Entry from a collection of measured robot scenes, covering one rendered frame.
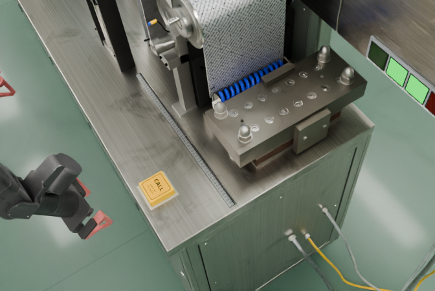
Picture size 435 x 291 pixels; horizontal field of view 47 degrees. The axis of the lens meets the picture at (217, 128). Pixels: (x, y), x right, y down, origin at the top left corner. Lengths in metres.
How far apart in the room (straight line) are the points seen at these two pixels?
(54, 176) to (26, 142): 1.75
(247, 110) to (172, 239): 0.37
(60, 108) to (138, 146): 1.42
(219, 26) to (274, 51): 0.24
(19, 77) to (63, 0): 1.19
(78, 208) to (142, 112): 0.48
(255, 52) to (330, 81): 0.21
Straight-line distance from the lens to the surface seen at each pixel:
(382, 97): 2.67
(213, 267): 1.51
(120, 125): 1.45
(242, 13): 1.17
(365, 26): 1.20
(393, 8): 1.11
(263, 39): 1.28
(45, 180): 0.97
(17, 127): 2.79
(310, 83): 1.32
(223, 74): 1.27
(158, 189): 1.29
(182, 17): 1.14
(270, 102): 1.28
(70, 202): 1.05
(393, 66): 1.17
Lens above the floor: 2.04
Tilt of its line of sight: 55 degrees down
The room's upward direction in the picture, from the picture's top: 7 degrees counter-clockwise
